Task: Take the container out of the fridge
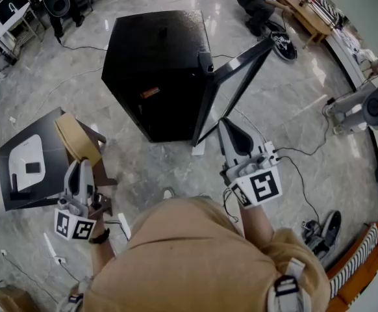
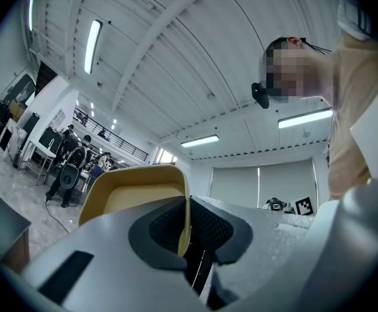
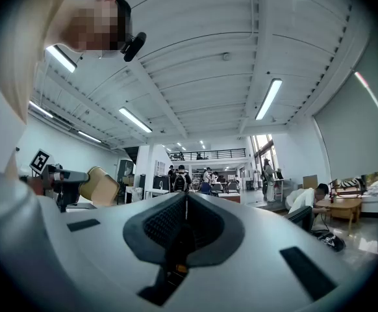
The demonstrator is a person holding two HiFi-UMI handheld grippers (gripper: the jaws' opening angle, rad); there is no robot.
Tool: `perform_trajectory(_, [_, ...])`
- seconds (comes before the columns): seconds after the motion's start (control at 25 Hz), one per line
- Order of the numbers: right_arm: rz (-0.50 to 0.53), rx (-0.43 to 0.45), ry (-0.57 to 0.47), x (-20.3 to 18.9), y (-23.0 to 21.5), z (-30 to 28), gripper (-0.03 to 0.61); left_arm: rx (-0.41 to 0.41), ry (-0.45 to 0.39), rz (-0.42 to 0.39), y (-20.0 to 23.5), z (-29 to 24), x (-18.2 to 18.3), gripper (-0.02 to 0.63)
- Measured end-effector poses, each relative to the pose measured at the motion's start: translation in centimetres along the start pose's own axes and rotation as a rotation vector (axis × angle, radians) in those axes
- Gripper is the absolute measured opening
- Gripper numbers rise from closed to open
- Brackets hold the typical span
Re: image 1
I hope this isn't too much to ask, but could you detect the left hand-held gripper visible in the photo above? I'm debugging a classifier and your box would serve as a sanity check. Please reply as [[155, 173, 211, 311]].
[[54, 159, 112, 242]]

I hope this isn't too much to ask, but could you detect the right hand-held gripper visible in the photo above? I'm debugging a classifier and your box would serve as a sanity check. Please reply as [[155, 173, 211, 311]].
[[218, 117, 283, 210]]

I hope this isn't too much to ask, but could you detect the yellow plastic bin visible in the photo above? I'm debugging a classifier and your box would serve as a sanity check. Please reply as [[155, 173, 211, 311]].
[[53, 112, 103, 168]]

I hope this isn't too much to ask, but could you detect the black cabinet with glass door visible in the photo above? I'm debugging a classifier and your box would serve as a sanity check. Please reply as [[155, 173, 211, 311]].
[[101, 10, 276, 148]]

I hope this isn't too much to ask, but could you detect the person's left forearm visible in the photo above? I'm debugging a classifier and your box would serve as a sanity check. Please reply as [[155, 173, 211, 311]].
[[90, 219, 117, 276]]

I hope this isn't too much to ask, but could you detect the person's right forearm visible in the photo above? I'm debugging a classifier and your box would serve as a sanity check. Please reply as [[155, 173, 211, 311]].
[[239, 203, 276, 250]]

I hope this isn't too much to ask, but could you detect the dark table with wood side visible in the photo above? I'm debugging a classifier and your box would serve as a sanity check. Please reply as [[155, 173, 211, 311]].
[[0, 107, 118, 217]]

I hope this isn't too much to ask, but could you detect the white paper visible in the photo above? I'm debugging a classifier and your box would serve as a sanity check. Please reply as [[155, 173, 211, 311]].
[[191, 141, 206, 157]]

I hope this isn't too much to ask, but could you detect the black wristband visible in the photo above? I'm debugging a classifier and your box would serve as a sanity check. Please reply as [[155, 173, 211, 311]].
[[88, 227, 111, 245]]

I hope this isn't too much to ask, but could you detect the black stand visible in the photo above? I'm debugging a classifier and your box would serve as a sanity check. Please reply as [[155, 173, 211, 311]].
[[9, 173, 32, 201]]

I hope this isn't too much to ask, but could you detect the white tray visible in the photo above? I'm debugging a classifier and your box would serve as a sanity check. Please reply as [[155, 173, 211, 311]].
[[8, 134, 44, 193]]

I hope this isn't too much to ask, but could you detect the round black disc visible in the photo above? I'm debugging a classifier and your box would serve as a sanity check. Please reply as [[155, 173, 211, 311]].
[[270, 31, 297, 62]]

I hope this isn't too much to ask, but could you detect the grey equipment pile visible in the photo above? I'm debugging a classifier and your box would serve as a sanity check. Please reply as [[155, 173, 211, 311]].
[[301, 209, 342, 261]]

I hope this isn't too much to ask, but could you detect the person's tan shirt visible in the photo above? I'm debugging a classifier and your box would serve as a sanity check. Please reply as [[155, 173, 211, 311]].
[[83, 196, 331, 312]]

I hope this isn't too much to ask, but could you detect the curved white counter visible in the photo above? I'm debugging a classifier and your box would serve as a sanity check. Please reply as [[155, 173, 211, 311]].
[[325, 27, 378, 87]]

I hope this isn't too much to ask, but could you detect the wooden table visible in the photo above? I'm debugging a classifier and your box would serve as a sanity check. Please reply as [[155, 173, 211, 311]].
[[278, 0, 334, 48]]

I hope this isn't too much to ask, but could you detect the striped sofa cushion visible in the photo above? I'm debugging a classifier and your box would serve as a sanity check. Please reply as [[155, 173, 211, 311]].
[[329, 223, 378, 300]]

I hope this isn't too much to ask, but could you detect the orange sofa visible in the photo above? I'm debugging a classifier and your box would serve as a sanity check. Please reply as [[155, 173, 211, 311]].
[[325, 221, 378, 312]]

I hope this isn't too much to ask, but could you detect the white cable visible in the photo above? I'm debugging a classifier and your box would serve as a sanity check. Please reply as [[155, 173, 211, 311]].
[[234, 109, 268, 142]]

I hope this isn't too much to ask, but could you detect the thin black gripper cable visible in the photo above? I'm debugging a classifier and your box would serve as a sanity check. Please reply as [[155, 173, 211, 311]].
[[223, 187, 240, 224]]

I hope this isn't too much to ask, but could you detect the long black cable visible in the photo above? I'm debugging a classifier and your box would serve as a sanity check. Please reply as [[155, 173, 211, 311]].
[[278, 156, 321, 227]]

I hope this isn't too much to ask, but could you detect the grey left shoulder strap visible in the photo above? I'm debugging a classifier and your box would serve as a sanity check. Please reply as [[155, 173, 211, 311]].
[[64, 278, 89, 312]]

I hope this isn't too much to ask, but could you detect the grey shoulder strap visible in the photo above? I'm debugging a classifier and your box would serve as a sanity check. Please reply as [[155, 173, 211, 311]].
[[266, 258, 307, 312], [64, 278, 89, 312]]

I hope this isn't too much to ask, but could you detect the grey right shoulder strap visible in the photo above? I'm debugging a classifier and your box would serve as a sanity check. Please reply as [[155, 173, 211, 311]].
[[266, 258, 307, 312]]

